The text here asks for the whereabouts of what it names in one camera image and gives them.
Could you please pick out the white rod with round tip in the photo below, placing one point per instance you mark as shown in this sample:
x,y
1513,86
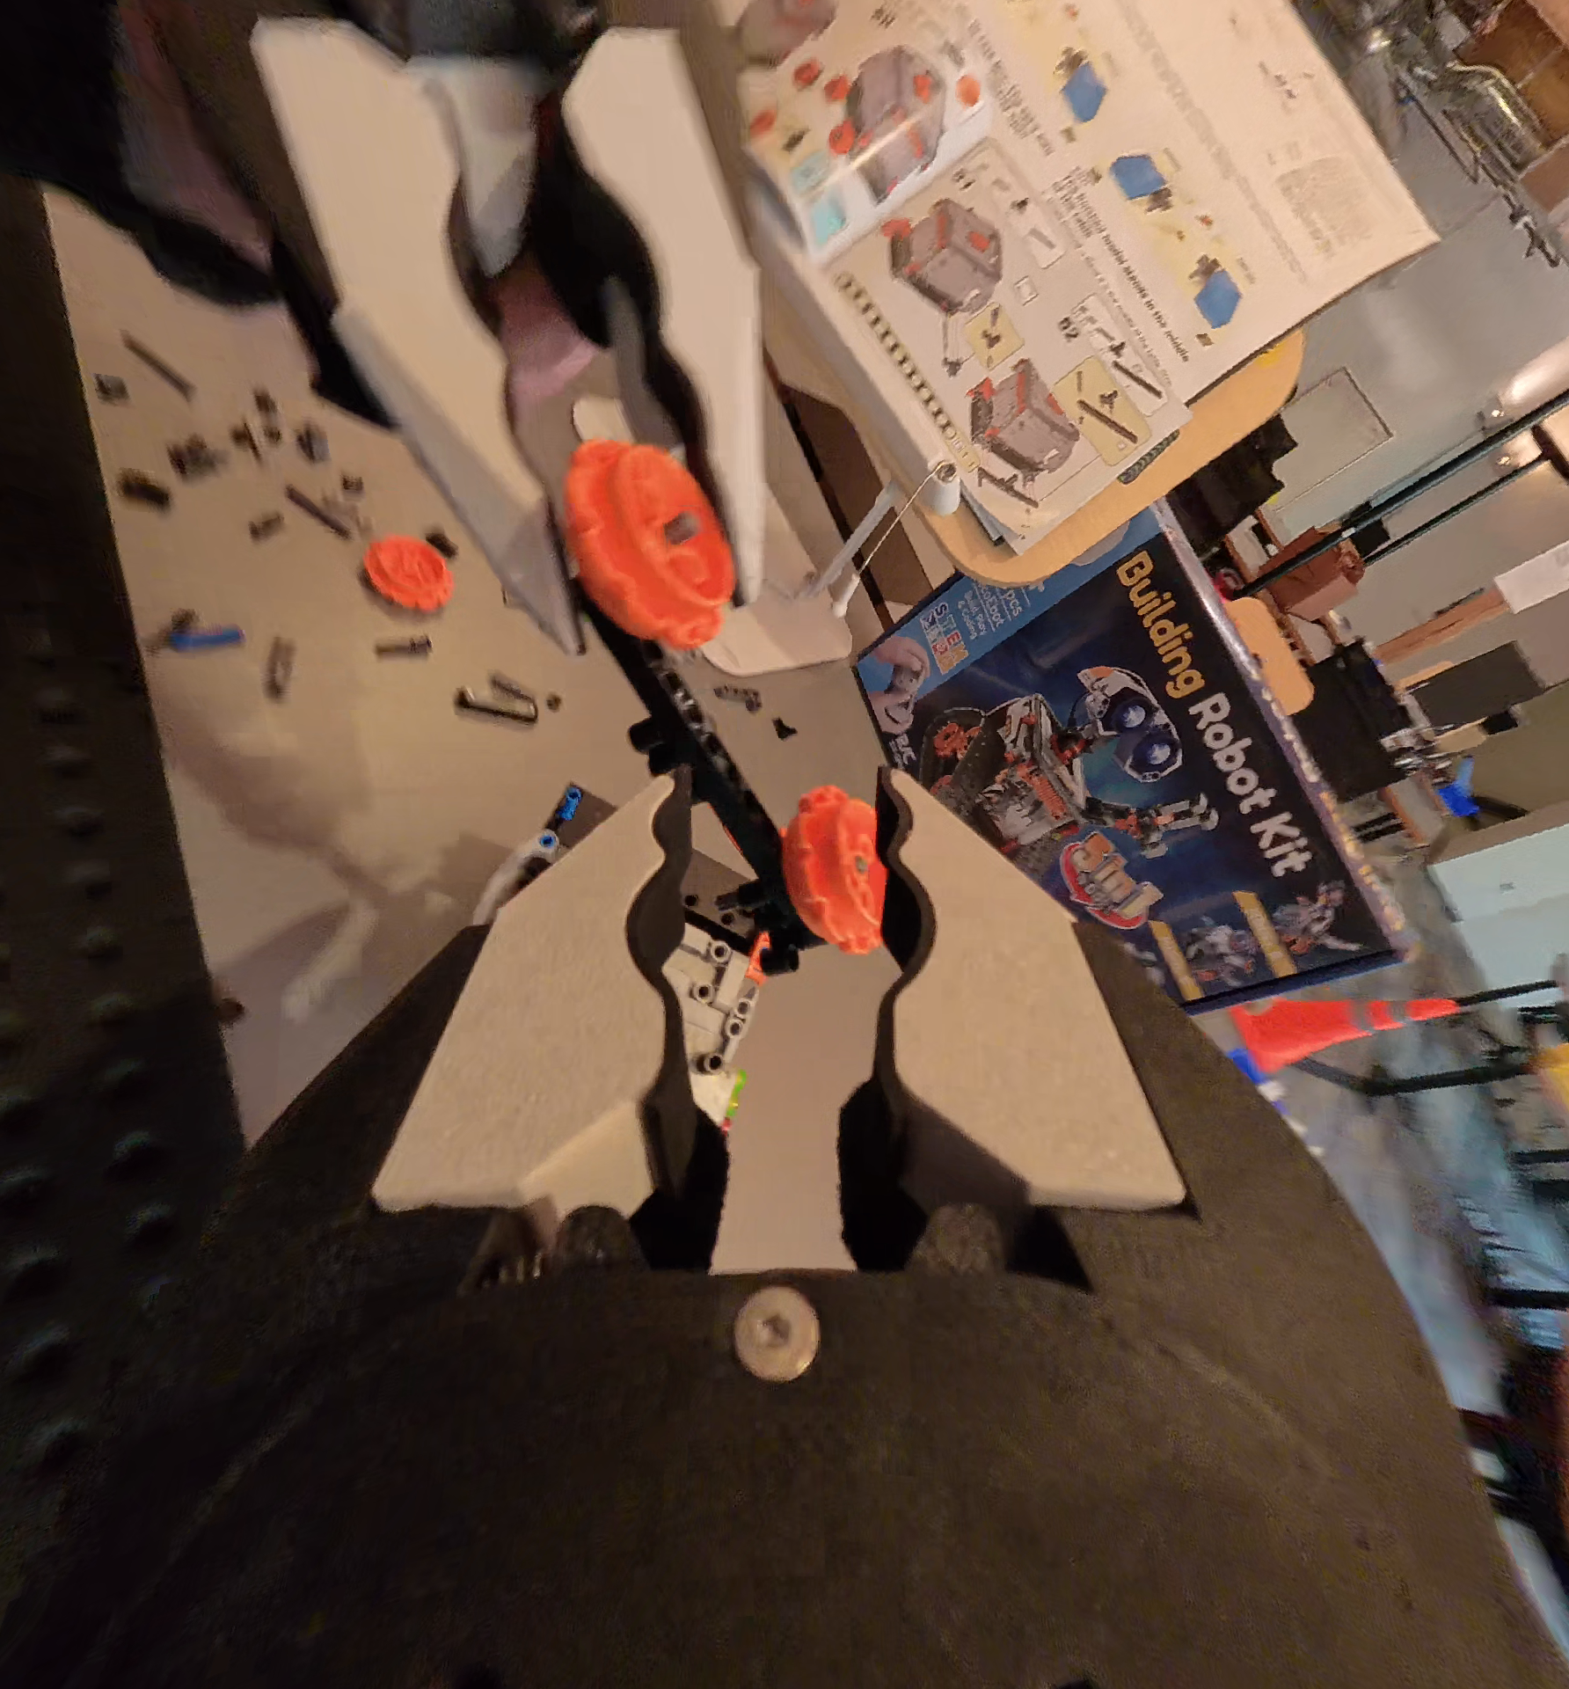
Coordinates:
x,y
944,483

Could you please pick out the open instruction booklet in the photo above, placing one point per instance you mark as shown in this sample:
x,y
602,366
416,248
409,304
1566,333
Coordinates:
x,y
1101,185

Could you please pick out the building kit robot model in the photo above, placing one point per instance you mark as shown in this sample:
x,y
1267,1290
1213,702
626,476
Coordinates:
x,y
647,541

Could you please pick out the dark perforated tray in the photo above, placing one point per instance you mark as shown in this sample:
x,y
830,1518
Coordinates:
x,y
47,793

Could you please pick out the blue robot kit box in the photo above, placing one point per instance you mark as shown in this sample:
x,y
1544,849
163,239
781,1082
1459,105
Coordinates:
x,y
1128,766

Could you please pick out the scattered small connector pins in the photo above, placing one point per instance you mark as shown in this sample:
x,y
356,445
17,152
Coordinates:
x,y
147,489

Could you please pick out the small blue pin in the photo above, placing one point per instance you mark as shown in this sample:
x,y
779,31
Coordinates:
x,y
199,637

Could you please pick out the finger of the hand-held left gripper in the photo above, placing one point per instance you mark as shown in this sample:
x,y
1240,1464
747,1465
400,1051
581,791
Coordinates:
x,y
680,239
364,239

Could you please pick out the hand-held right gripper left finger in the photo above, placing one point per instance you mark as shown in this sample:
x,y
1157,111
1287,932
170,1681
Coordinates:
x,y
521,1057

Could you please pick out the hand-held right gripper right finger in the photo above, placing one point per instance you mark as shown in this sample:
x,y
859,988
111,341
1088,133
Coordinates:
x,y
1036,1057

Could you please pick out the small orange gear wheel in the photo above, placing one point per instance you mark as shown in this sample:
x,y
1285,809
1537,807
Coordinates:
x,y
409,574

